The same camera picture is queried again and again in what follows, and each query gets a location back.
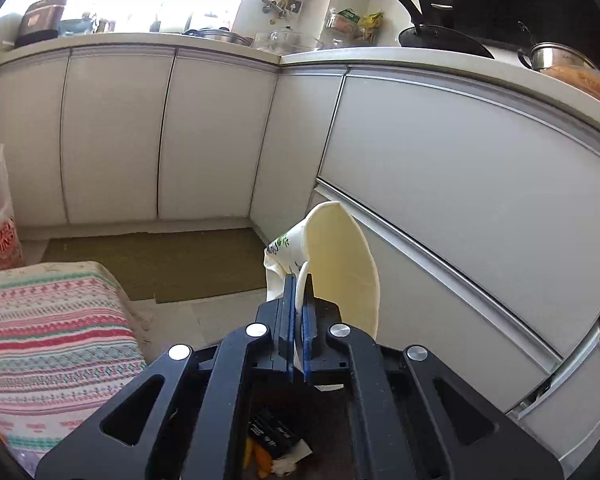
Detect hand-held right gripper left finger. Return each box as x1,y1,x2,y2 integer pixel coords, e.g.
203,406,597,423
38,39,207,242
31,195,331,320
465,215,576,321
35,272,297,480

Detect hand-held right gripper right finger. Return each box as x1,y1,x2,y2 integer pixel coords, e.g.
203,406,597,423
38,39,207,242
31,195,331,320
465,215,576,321
302,275,563,480

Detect brown plastic trash bin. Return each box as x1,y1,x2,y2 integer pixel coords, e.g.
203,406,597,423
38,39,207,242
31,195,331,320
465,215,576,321
180,385,366,480

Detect leaf print paper cup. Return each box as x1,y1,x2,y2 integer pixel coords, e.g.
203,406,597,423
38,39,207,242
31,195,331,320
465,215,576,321
263,201,381,393

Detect olive floor mat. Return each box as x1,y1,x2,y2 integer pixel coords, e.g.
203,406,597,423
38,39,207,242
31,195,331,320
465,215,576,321
41,227,269,304

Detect patterned tablecloth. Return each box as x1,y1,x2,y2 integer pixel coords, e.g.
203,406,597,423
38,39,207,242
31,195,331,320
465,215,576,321
0,260,149,477

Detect white kitchen cabinet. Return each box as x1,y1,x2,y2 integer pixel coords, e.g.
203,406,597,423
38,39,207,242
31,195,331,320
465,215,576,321
0,42,600,461

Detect white plastic bag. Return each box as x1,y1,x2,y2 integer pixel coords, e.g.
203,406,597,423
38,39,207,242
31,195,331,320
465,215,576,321
0,144,26,272

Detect steel basin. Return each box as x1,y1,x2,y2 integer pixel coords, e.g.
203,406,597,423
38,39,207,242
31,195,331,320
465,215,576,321
184,27,253,47

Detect black wok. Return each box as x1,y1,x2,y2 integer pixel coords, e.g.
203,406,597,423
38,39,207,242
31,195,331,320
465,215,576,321
380,0,496,59

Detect glass bowl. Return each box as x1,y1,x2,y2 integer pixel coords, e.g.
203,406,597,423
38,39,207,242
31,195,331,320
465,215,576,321
255,30,324,54

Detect clear container with packets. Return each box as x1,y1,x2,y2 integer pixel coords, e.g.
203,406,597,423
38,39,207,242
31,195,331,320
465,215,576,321
325,7,385,44

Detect wooden board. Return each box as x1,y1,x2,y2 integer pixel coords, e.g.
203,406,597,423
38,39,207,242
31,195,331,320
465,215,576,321
540,62,600,112

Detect steel pot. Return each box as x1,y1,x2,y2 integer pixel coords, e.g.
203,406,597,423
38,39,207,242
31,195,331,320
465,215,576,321
517,21,599,73

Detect blue-grey cooking pot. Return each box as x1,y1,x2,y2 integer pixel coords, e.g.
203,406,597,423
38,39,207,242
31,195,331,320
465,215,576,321
59,17,95,37

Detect dark rice cooker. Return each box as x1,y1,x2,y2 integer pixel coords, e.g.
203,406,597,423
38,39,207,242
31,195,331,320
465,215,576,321
15,0,69,47

